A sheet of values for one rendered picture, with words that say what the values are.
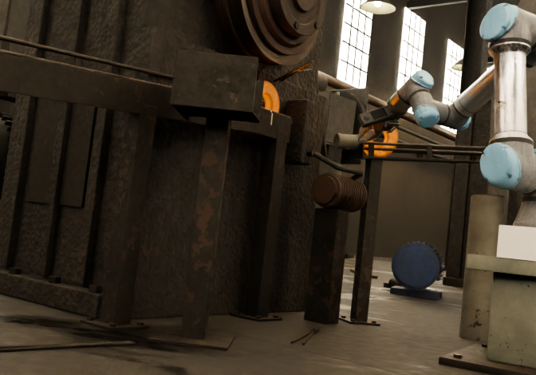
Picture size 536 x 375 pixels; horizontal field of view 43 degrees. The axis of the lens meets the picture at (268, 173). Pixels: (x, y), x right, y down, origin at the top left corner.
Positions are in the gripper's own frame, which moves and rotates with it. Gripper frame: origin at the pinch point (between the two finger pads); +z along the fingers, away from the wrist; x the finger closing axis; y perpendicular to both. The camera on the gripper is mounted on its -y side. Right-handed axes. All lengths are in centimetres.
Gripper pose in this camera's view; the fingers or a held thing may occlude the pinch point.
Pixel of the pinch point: (359, 139)
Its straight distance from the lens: 248.7
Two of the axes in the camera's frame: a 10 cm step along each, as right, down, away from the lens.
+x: -3.9, -8.2, 4.1
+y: 7.7, -0.4, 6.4
